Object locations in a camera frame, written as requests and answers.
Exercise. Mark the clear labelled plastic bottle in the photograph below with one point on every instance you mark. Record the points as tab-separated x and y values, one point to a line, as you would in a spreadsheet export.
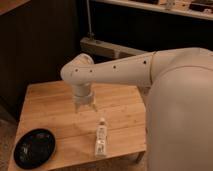
101	139

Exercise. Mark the light wooden table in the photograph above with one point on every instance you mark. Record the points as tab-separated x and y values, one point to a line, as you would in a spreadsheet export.
50	105

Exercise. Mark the grey metal beam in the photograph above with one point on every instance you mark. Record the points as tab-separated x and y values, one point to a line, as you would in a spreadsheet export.
106	49

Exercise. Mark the vertical metal pole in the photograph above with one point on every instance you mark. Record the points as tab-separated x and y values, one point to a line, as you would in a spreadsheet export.
90	32

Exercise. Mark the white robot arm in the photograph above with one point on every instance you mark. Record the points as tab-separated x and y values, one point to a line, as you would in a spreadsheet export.
179	105

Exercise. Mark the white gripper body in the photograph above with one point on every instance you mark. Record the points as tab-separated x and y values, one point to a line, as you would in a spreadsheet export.
83	94

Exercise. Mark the wooden shelf with items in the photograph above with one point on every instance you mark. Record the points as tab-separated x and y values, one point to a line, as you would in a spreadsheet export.
187	8

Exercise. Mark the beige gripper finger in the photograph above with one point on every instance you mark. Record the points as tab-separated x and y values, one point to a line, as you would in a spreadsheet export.
93	106
76	108

